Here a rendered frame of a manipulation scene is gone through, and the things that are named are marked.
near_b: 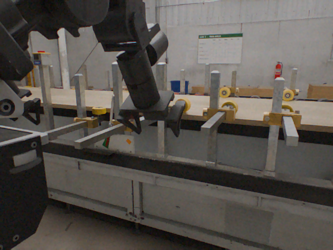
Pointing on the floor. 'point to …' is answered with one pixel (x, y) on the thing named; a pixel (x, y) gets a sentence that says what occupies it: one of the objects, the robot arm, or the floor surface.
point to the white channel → (63, 58)
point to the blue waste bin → (175, 86)
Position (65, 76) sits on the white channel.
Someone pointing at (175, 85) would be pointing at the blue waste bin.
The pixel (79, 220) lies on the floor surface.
